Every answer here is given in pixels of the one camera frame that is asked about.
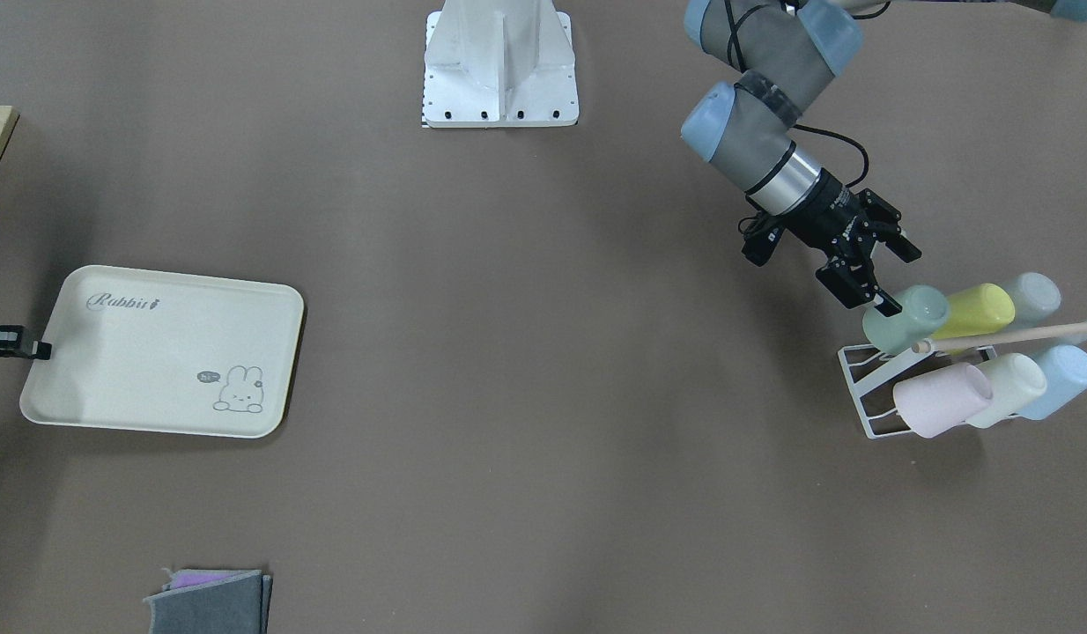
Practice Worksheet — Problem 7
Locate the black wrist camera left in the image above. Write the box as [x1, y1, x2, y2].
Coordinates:
[737, 211, 785, 268]

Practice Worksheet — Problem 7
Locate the yellow plastic cup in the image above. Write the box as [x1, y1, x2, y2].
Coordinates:
[930, 284, 1017, 340]

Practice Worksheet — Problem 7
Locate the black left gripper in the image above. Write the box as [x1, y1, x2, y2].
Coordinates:
[780, 169, 922, 318]

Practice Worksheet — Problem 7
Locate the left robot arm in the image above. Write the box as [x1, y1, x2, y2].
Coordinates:
[680, 1, 921, 316]

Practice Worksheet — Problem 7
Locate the pink plastic cup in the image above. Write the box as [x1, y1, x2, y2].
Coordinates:
[892, 364, 994, 439]

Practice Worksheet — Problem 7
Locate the light blue plastic cup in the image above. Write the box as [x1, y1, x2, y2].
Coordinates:
[1017, 344, 1087, 421]

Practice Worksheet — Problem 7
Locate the cream rabbit tray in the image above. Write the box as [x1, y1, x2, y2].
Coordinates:
[18, 265, 305, 439]

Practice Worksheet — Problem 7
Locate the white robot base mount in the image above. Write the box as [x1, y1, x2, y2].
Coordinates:
[420, 1, 580, 129]

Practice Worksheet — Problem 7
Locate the cream plastic cup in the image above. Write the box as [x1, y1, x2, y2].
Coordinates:
[964, 353, 1047, 428]

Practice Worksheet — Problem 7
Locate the white wire cup rack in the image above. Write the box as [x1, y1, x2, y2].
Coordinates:
[838, 320, 1087, 439]

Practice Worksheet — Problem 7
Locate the green plastic cup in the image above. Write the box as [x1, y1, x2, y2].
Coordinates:
[861, 284, 950, 356]

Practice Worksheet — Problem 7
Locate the pale grey-blue plastic cup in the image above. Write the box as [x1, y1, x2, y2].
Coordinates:
[999, 271, 1062, 330]

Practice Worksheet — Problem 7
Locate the folded grey cloth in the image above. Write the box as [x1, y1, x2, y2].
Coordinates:
[143, 569, 272, 633]

